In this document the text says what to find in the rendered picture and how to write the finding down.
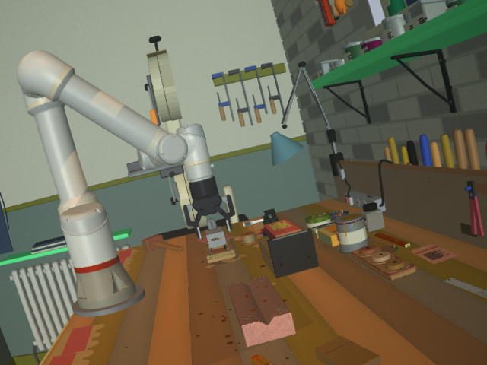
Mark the green round tin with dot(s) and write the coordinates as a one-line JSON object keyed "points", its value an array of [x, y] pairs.
{"points": [[318, 221]]}

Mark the olive wall clamp rack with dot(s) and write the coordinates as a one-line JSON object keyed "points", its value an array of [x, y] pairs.
{"points": [[281, 68]]}

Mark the grey jar black lid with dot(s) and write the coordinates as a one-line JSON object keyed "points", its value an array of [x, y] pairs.
{"points": [[373, 219]]}

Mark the brown bench backboard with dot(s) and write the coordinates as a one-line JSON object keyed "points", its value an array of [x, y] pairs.
{"points": [[418, 197]]}

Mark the dark flat case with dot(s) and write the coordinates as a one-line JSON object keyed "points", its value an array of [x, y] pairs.
{"points": [[49, 245]]}

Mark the pink grid plate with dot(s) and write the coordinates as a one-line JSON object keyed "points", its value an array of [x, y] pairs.
{"points": [[433, 254]]}

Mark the magenta paint can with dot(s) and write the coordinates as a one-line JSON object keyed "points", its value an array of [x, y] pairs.
{"points": [[371, 44]]}

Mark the wooden tray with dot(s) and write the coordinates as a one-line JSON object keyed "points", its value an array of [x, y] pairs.
{"points": [[399, 274]]}

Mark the wooden mallet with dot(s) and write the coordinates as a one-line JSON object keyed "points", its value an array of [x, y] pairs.
{"points": [[153, 243]]}

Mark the orange wooden disc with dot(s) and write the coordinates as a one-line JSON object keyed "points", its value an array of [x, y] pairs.
{"points": [[395, 265]]}

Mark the white can green band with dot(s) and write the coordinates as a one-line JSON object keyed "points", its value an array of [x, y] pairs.
{"points": [[352, 50]]}

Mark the red box yellow top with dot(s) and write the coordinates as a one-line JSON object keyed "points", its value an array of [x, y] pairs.
{"points": [[282, 229]]}

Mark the tan wooden disc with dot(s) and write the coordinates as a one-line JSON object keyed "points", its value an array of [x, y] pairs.
{"points": [[380, 258]]}

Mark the wooden dater rest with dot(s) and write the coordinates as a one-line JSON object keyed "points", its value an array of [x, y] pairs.
{"points": [[220, 257]]}

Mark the white radiator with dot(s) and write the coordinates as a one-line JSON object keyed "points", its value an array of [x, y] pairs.
{"points": [[42, 300]]}

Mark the white tall box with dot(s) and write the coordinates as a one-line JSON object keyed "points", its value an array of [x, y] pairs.
{"points": [[376, 11]]}

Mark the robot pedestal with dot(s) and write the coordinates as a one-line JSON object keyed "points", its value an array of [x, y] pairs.
{"points": [[100, 289]]}

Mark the brown wooden disc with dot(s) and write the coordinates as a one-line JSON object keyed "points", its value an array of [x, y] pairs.
{"points": [[368, 251]]}

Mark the white power strip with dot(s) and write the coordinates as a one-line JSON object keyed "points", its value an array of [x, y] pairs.
{"points": [[359, 199]]}

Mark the blue-headed bar clamp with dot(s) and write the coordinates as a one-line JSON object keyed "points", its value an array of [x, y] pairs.
{"points": [[224, 91], [256, 91]]}

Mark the grey box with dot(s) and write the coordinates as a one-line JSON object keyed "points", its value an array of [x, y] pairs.
{"points": [[426, 13]]}

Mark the pink v-groove cradle block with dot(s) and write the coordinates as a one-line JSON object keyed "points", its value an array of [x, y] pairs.
{"points": [[262, 311]]}

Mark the black box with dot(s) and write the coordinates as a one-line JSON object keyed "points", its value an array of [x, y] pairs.
{"points": [[293, 254]]}

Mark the yellow small box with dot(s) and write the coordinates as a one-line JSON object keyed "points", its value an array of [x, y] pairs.
{"points": [[328, 237]]}

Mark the grey-headed bar clamp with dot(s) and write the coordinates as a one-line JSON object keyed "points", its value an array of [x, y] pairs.
{"points": [[240, 95], [272, 87]]}

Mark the small black clamp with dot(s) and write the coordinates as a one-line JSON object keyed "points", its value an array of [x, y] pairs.
{"points": [[270, 216]]}

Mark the white paint can yellow drips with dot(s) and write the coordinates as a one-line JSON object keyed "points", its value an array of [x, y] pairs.
{"points": [[352, 235]]}

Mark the green wall shelf black brackets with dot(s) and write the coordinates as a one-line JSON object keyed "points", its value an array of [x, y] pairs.
{"points": [[399, 49]]}

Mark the red orange power tool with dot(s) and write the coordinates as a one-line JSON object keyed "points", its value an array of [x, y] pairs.
{"points": [[329, 11]]}

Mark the grey saw blade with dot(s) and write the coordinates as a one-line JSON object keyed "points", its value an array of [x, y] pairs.
{"points": [[466, 287]]}

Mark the silver cylinder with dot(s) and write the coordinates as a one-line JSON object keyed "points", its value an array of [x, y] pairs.
{"points": [[254, 222]]}

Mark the blue-shade desk lamp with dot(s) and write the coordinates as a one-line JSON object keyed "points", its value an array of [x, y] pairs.
{"points": [[283, 148]]}

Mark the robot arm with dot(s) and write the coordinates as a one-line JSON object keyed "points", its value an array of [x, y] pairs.
{"points": [[95, 102]]}

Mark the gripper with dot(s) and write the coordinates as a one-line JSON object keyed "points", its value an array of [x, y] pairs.
{"points": [[205, 197]]}

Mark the dark blue panel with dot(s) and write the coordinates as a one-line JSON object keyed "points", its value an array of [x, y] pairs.
{"points": [[4, 228]]}

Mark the green low shelf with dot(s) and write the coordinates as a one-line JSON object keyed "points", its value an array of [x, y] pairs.
{"points": [[23, 256]]}

